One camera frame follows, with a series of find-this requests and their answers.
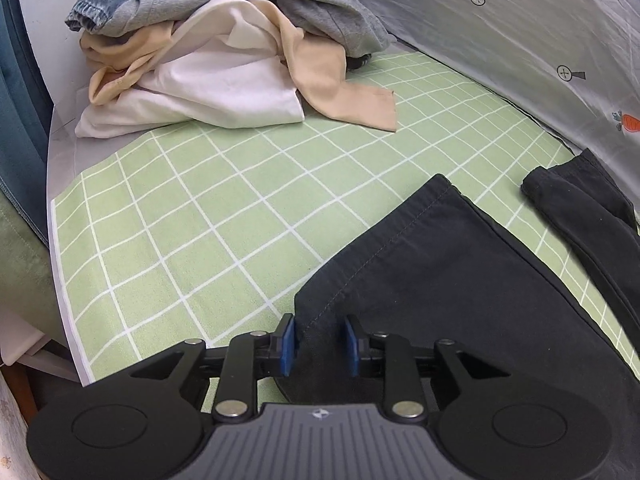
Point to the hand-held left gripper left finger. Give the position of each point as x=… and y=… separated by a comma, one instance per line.
x=287, y=350

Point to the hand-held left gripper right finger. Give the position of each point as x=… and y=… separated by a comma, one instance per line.
x=351, y=349

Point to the black pants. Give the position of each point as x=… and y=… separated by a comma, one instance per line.
x=450, y=285

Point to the green checked mat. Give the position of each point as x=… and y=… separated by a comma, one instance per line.
x=200, y=210

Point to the white box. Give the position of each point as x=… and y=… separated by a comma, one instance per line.
x=20, y=332

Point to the white garment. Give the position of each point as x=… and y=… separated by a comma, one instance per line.
x=225, y=85

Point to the green upholstered seat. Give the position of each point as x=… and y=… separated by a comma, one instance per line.
x=25, y=270

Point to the beige garment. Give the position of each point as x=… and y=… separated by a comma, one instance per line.
x=320, y=70

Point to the pale patterned cloth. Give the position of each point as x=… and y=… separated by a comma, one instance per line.
x=12, y=420

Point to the small black object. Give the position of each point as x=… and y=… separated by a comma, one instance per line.
x=360, y=61

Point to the grey sweatshirt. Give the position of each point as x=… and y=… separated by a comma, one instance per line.
x=330, y=15

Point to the grey printed sheet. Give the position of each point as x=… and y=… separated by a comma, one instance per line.
x=500, y=35

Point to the teal curtain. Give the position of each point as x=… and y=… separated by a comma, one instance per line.
x=20, y=110

